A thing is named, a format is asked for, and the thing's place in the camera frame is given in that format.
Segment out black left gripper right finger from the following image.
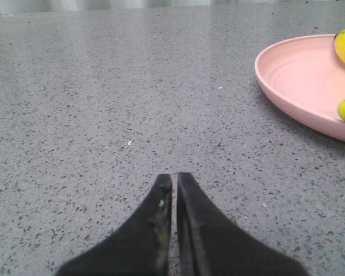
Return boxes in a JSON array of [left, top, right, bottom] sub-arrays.
[[177, 172, 308, 275]]

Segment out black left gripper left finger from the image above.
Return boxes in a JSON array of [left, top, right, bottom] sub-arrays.
[[57, 174, 172, 275]]

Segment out pink plate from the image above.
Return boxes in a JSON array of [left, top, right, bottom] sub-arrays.
[[254, 34, 345, 141]]

